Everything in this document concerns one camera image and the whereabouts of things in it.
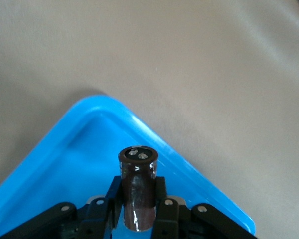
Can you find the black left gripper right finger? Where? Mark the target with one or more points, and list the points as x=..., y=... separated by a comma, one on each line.
x=172, y=221

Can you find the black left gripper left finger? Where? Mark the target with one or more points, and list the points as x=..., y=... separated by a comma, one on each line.
x=89, y=219

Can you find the brown electrolytic capacitor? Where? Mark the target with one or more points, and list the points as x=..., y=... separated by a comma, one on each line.
x=139, y=194

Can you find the blue plastic tray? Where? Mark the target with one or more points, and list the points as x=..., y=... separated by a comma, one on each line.
x=64, y=161

